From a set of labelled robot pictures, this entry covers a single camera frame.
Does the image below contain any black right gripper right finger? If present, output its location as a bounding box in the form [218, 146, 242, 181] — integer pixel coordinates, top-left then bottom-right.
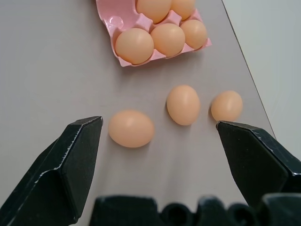
[216, 121, 301, 210]

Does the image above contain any brown egg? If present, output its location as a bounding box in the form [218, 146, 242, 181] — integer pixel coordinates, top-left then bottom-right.
[150, 23, 186, 57]
[180, 19, 208, 50]
[166, 85, 201, 126]
[135, 0, 173, 24]
[210, 90, 244, 122]
[108, 109, 155, 148]
[115, 28, 155, 65]
[169, 0, 197, 21]

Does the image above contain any pink egg carton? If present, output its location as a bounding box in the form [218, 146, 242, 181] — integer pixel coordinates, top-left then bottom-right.
[95, 0, 212, 69]

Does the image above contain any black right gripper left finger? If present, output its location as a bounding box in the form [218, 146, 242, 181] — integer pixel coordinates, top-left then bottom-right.
[0, 115, 104, 226]

